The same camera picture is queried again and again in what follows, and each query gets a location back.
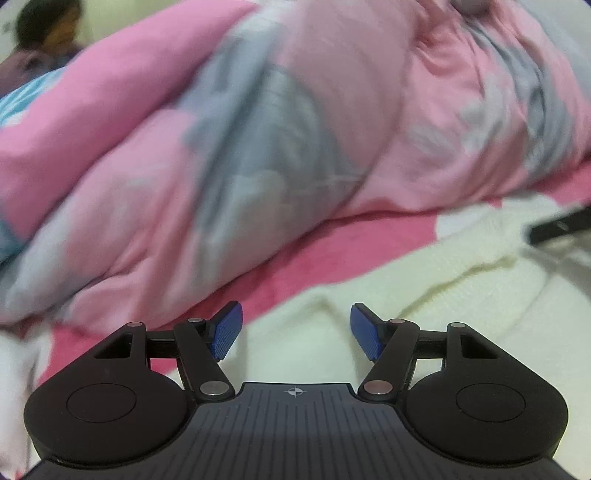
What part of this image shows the cream deer print sweater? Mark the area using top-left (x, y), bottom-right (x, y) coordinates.
top-left (175, 194), bottom-right (591, 398)

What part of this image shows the pink grey floral quilt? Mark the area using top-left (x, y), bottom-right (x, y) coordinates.
top-left (0, 0), bottom-right (591, 324)

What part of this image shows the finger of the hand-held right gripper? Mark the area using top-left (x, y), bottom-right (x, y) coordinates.
top-left (529, 210), bottom-right (591, 247)

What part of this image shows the pink floral blanket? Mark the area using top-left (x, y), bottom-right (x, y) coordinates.
top-left (46, 171), bottom-right (591, 370)

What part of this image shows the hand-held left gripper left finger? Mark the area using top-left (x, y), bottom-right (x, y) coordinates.
top-left (92, 300), bottom-right (244, 403)

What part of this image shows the teal striped pillow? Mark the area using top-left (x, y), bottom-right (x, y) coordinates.
top-left (0, 69), bottom-right (70, 127)

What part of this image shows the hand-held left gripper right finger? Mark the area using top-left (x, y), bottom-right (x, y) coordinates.
top-left (350, 302), bottom-right (502, 403)

